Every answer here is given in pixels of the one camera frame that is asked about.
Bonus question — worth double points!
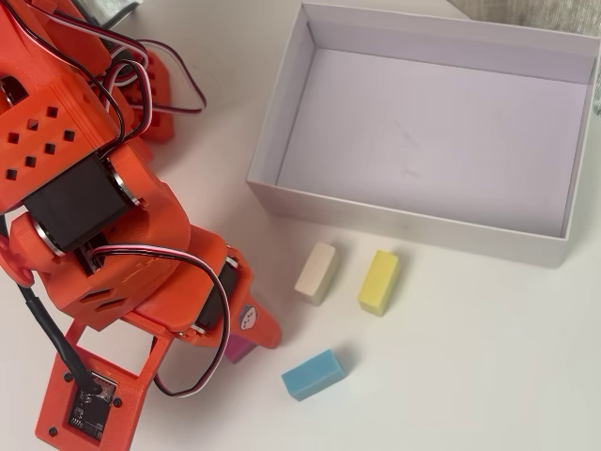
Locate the orange gripper black servo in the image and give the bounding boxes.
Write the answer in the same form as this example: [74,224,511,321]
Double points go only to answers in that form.
[58,224,284,352]

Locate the pink foam cuboid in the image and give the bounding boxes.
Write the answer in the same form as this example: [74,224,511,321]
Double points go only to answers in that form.
[223,331,257,365]

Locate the blue foam cuboid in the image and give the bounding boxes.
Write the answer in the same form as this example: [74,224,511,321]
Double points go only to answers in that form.
[280,348,347,402]

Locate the beige foam cuboid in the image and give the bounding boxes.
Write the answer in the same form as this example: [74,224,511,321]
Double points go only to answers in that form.
[294,241,340,306]

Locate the yellow foam cuboid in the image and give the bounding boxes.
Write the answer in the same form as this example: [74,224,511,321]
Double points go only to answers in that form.
[357,248,401,318]

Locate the white cardboard box bin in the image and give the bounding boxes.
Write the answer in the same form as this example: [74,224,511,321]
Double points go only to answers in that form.
[246,2,601,269]

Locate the light grey fabric sheet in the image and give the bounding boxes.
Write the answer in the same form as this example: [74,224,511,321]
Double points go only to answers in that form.
[77,0,142,27]

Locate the red white black servo cable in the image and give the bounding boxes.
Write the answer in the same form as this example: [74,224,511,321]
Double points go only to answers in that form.
[124,40,208,117]
[8,0,156,156]
[91,246,232,399]

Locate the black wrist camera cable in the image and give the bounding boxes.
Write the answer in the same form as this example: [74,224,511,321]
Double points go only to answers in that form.
[0,215,102,396]

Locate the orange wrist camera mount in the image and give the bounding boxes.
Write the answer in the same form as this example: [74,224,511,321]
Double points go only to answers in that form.
[35,319,175,445]

